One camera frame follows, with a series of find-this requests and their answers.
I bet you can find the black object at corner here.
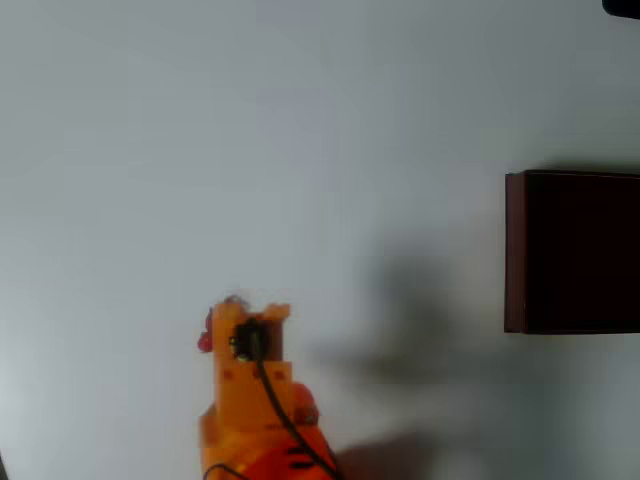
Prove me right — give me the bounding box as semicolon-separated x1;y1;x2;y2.
601;0;640;20

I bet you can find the small red object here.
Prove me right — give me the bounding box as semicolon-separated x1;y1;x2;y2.
196;293;249;355

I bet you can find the orange pronged camera mount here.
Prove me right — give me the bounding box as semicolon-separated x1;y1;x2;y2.
212;301;294;432

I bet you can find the black round gripper camera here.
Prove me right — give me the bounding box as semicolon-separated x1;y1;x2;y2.
228;318;270;362

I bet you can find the black camera cable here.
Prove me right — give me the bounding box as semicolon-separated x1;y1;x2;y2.
252;357;344;480

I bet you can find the dark maroon cardboard box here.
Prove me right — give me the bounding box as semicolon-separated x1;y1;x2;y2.
503;169;640;335

